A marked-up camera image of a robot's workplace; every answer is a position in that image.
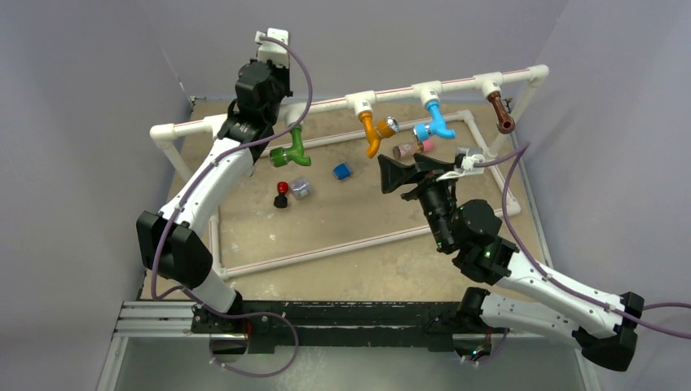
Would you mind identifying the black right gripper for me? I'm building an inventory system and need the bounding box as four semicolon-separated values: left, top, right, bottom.
377;154;459;252

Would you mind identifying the orange water faucet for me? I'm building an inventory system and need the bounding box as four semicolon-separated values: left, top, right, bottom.
358;111;400;159

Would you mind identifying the white PVC pipe frame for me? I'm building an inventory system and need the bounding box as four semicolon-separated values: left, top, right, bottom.
149;64;550;280

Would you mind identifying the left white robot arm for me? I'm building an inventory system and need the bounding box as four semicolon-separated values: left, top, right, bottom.
136;59;293;333

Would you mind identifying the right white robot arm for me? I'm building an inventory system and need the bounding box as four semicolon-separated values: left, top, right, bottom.
377;151;645;371

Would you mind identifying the blue water faucet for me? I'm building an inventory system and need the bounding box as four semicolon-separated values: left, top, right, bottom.
413;99;456;143

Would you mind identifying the brown water faucet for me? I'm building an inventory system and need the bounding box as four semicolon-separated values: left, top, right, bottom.
486;90;516;134

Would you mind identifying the green water faucet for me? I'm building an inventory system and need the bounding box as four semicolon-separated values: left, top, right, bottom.
269;125;312;168

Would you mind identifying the pink capped small bottle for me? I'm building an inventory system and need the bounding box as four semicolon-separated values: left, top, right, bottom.
392;139;434;160

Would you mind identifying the blue cube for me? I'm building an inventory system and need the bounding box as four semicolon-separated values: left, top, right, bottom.
332;163;352;181

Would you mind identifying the clear plastic small box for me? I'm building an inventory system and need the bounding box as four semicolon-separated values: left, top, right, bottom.
288;176;314;200

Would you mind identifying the red black knob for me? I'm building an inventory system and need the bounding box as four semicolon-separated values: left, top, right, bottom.
273;181;289;209

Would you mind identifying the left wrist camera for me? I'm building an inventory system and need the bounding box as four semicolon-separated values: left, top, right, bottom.
254;28;290;68

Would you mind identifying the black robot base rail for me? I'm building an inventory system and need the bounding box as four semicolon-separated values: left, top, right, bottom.
191;292;503;354

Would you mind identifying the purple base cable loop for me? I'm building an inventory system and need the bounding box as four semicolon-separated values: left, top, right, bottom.
209;310;301;380

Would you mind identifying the aluminium extrusion frame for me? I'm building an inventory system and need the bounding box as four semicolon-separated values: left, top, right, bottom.
96;301;193;390

